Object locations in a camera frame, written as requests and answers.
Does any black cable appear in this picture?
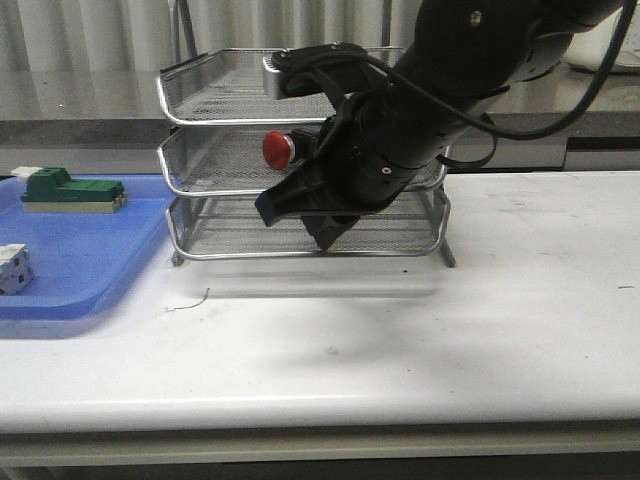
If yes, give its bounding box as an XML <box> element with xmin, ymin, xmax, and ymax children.
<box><xmin>272</xmin><ymin>0</ymin><xmax>636</xmax><ymax>169</ymax></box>

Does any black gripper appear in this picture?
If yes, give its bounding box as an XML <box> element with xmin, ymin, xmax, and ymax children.
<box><xmin>254</xmin><ymin>82</ymin><xmax>467</xmax><ymax>250</ymax></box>

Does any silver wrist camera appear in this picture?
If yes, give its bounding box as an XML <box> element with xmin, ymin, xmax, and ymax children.
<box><xmin>262</xmin><ymin>49</ymin><xmax>296</xmax><ymax>100</ymax></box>

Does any grey back counter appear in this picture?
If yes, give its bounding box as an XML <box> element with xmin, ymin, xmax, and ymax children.
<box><xmin>1</xmin><ymin>71</ymin><xmax>639</xmax><ymax>176</ymax></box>

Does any white terminal block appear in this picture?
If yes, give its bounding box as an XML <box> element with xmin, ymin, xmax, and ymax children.
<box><xmin>0</xmin><ymin>244</ymin><xmax>34</xmax><ymax>296</ymax></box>

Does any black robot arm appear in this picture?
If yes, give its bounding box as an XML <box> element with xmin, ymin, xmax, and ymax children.
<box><xmin>281</xmin><ymin>1</ymin><xmax>635</xmax><ymax>249</ymax></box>

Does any green electrical module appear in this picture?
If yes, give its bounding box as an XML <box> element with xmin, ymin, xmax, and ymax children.
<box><xmin>11</xmin><ymin>166</ymin><xmax>128</xmax><ymax>214</ymax></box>

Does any red emergency stop button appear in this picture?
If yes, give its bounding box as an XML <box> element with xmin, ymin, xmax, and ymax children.
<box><xmin>262</xmin><ymin>126</ymin><xmax>320</xmax><ymax>170</ymax></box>

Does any white appliance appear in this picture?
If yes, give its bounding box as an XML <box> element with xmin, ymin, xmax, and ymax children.
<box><xmin>563</xmin><ymin>8</ymin><xmax>639</xmax><ymax>75</ymax></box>

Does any blue plastic tray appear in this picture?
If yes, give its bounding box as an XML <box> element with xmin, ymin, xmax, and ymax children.
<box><xmin>1</xmin><ymin>175</ymin><xmax>173</xmax><ymax>320</ymax></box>

